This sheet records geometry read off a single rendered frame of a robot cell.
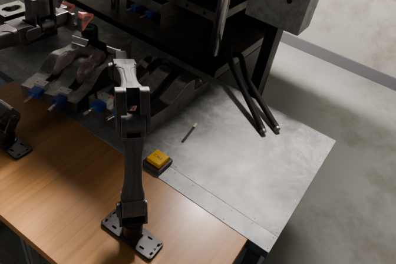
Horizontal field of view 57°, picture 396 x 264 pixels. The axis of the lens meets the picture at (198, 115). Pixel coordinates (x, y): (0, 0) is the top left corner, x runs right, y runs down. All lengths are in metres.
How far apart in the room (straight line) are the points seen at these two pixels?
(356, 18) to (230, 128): 2.61
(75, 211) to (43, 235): 0.11
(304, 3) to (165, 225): 1.16
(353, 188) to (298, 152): 1.25
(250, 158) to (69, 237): 0.73
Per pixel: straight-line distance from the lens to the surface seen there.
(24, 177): 1.38
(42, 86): 1.62
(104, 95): 1.49
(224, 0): 1.85
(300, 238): 2.35
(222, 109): 1.68
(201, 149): 1.47
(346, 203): 2.68
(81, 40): 1.88
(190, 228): 1.24
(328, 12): 4.02
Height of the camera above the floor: 1.83
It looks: 40 degrees down
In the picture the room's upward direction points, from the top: 12 degrees clockwise
